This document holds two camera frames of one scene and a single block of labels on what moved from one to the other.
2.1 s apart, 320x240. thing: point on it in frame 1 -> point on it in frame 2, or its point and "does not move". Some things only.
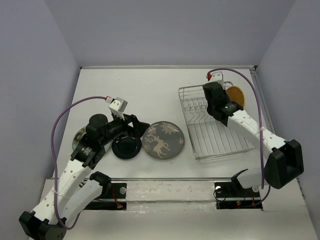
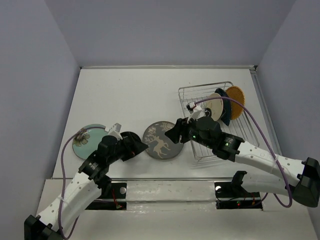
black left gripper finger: [139, 128] -> [136, 147]
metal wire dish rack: [208, 137] does not move
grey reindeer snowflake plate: [163, 140] does not move
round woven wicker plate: [234, 94] does not move
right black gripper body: [209, 109] -> [190, 130]
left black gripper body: [119, 126] -> [120, 151]
